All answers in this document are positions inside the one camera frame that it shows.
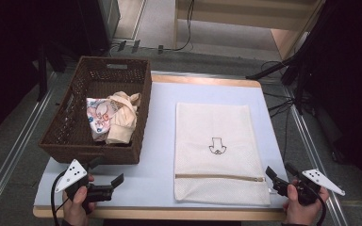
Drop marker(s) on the wooden shelf unit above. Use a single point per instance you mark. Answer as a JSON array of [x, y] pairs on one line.
[[232, 19]]

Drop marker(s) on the light blue board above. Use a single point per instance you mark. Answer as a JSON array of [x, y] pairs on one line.
[[160, 175]]

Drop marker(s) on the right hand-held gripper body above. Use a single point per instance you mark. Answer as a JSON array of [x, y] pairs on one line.
[[319, 180]]

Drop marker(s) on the metal floor rail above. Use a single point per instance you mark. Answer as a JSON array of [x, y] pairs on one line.
[[15, 147], [308, 147]]

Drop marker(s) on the black tripod stand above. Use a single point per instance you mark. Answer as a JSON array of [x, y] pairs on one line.
[[298, 62]]

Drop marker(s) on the brown wicker basket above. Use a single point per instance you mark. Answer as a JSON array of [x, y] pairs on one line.
[[72, 125]]

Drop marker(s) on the white mesh laundry bag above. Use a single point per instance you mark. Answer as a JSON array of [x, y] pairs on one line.
[[217, 125]]

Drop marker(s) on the person's right hand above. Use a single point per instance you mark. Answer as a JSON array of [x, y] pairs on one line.
[[301, 215]]

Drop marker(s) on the black metal stand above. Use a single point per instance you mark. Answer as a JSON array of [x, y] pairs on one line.
[[42, 72]]

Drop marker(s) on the grey cabinet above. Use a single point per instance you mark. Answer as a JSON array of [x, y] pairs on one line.
[[110, 19]]

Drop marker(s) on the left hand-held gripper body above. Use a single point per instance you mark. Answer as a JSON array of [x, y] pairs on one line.
[[72, 174]]

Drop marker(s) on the person's left hand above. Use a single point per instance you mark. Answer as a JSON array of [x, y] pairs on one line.
[[75, 213]]

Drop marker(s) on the dark power plug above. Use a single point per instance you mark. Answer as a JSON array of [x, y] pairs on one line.
[[121, 45], [135, 45], [160, 49]]

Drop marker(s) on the cream cloth garment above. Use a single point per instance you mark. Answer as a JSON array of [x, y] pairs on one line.
[[124, 119]]

